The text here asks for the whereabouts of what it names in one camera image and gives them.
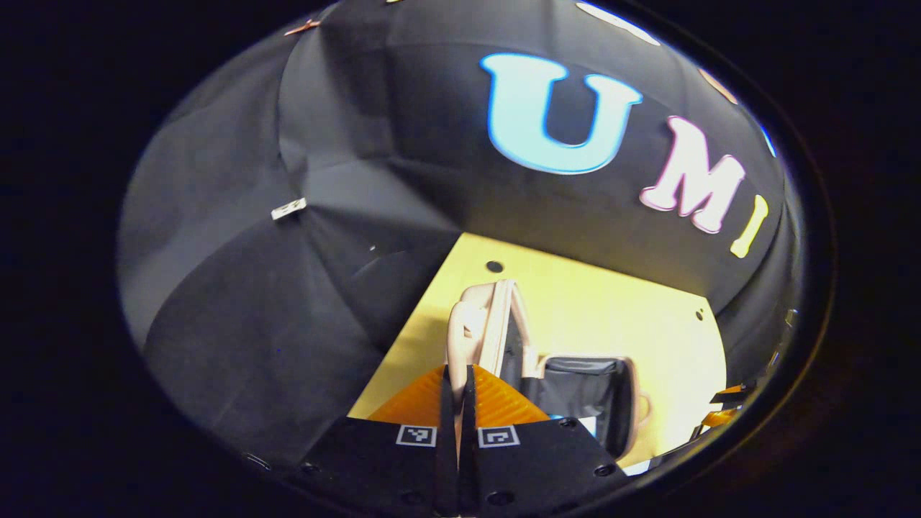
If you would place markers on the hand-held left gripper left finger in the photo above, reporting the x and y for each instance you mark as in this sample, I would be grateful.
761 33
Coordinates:
446 439

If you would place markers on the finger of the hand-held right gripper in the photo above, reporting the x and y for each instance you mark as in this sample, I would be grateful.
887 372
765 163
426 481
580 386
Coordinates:
722 418
732 394

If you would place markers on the pink cloth clip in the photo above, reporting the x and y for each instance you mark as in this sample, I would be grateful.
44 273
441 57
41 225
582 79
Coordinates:
302 27

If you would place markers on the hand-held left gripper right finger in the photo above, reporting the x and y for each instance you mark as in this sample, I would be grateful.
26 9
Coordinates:
469 439

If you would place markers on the white cloth clip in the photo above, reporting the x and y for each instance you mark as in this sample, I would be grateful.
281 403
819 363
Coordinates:
288 208

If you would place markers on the black backdrop cloth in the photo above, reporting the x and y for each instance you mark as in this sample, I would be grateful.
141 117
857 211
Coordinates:
324 180

